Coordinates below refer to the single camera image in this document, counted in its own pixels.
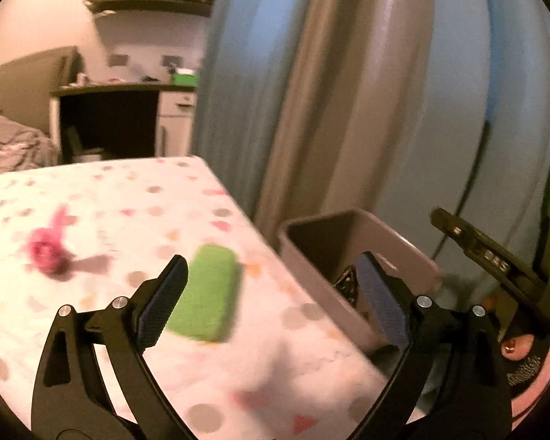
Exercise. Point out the blue curtain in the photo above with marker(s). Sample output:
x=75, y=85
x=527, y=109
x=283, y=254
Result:
x=229, y=78

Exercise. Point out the grey plastic bin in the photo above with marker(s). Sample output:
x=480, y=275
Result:
x=311, y=279

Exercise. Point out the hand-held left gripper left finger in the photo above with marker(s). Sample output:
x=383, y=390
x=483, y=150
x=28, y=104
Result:
x=162, y=302

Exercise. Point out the grey rumpled blanket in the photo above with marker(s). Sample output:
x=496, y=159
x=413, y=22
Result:
x=13, y=144

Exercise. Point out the grey curtain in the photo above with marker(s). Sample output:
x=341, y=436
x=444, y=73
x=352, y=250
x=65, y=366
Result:
x=348, y=78

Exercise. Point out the green box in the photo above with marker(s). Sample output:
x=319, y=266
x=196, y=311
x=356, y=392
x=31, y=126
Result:
x=184, y=78

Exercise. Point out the green sponge block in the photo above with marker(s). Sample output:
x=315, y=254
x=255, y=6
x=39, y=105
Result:
x=206, y=293

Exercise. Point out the pink crumpled ball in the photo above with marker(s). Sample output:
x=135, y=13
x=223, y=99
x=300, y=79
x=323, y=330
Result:
x=48, y=254

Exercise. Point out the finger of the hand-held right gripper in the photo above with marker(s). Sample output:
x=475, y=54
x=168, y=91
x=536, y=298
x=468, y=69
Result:
x=490, y=254

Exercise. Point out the dotted tablecloth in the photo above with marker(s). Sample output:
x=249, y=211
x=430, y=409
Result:
x=96, y=201

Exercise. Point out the small bin under desk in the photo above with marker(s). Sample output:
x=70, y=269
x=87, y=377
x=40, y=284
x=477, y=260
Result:
x=86, y=149

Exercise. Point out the white mug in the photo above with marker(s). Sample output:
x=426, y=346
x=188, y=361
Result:
x=81, y=78

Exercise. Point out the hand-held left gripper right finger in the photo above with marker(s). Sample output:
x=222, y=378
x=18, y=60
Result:
x=382, y=298

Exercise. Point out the grey wall outlet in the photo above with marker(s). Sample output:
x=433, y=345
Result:
x=118, y=60
x=172, y=60

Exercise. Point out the white drawer cabinet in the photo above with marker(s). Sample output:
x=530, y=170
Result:
x=174, y=123

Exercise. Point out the dark desk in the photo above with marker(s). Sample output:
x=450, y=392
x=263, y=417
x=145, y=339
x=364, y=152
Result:
x=105, y=119

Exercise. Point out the person's right hand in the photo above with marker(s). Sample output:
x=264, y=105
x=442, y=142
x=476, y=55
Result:
x=525, y=353

